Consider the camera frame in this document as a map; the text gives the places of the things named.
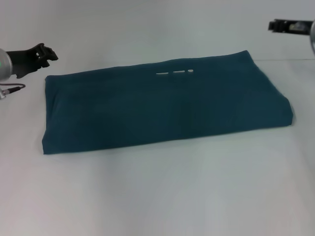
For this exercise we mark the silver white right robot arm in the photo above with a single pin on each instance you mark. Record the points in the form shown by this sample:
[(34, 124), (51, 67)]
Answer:
[(312, 37)]

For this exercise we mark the teal blue t-shirt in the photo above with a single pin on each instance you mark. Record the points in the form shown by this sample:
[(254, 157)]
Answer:
[(160, 110)]

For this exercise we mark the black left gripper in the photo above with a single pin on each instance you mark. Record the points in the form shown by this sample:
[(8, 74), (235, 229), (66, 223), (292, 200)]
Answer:
[(23, 61)]

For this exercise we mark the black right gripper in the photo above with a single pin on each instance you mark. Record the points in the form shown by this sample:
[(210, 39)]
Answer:
[(292, 27)]

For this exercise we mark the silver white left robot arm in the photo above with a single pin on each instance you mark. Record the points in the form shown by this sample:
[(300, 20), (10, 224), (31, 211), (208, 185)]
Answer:
[(4, 65)]

